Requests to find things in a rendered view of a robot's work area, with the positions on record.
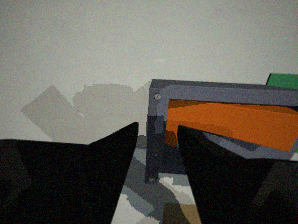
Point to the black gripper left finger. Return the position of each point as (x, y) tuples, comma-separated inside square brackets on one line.
[(98, 170)]

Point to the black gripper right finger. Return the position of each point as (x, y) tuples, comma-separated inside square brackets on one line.
[(229, 188)]

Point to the orange l-shaped part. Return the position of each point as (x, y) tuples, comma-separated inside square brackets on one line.
[(268, 125)]

